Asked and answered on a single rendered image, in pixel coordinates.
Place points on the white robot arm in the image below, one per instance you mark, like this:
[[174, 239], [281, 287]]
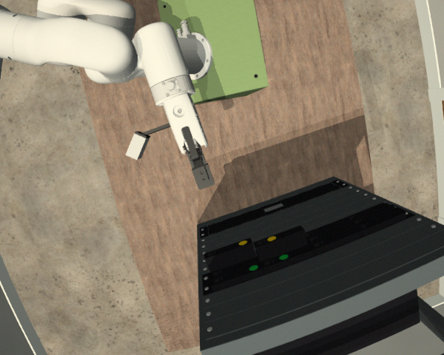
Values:
[[106, 50]]

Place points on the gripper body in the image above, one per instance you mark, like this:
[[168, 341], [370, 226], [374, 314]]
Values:
[[187, 115]]

